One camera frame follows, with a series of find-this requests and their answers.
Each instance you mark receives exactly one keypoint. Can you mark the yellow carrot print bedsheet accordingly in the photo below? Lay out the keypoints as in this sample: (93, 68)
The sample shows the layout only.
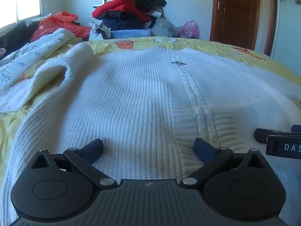
(11, 121)

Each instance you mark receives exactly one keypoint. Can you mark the pink plastic bag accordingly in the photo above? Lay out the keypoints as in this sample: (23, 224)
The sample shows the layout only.
(190, 30)

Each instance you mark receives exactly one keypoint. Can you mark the dark navy clothes in pile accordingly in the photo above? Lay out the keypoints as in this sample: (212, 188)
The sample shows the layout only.
(122, 20)

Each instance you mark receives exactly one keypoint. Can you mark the red plastic bag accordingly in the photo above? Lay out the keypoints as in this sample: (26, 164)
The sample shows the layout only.
(61, 20)

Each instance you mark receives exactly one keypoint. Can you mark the white knit sweater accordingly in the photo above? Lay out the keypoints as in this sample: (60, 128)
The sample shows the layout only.
(148, 107)

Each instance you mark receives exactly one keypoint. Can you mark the window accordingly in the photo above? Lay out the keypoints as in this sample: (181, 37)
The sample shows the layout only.
(14, 11)

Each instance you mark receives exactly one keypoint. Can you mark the white wardrobe with flower stickers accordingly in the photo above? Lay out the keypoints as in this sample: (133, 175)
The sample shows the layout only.
(287, 41)

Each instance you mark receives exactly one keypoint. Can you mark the grey fabric heap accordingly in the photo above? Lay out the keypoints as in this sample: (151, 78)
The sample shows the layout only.
(164, 28)

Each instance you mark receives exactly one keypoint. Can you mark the grey white crumpled cloth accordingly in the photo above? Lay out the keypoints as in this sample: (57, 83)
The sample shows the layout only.
(99, 31)

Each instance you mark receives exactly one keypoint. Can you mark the light blue knit basket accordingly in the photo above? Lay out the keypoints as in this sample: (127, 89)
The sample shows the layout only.
(130, 34)

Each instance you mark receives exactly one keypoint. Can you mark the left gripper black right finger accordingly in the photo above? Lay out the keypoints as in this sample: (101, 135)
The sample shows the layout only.
(214, 160)

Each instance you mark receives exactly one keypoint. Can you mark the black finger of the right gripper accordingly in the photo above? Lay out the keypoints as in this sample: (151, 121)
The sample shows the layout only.
(296, 128)
(260, 135)

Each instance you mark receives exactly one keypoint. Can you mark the black garment by window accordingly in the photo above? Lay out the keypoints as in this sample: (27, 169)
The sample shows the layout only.
(17, 37)

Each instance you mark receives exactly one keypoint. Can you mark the white printed quilt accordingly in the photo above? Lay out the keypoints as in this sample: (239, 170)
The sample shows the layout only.
(17, 63)

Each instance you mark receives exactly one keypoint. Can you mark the brown wooden door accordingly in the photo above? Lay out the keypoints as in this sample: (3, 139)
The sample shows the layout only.
(250, 24)

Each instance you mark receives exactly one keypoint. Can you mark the red jacket on pile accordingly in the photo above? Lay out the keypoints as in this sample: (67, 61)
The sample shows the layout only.
(122, 6)

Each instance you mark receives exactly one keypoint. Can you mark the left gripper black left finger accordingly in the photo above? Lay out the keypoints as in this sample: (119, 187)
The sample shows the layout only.
(82, 161)

